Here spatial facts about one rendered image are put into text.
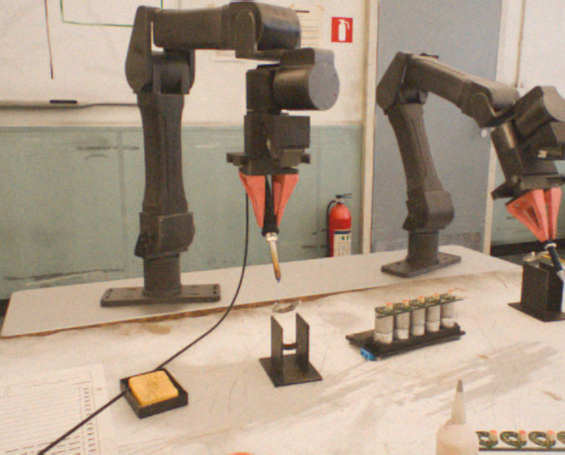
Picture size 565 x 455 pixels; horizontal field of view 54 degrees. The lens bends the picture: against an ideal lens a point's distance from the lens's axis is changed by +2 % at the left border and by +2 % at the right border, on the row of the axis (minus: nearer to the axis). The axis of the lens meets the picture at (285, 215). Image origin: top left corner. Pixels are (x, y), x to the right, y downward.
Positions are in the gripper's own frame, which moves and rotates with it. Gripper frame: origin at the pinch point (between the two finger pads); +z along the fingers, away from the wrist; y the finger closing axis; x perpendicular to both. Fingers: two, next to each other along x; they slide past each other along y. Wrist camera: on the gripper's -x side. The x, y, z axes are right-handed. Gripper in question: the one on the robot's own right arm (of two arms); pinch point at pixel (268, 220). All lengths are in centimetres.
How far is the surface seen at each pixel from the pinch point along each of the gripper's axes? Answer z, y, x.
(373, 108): -17, 144, 257
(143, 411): 16.6, -18.0, -15.2
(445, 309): 12.8, 23.6, -7.4
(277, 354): 14.7, -1.8, -10.2
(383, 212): 52, 154, 257
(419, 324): 13.9, 18.7, -8.8
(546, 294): 13.5, 43.6, -4.3
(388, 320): 12.3, 13.3, -10.0
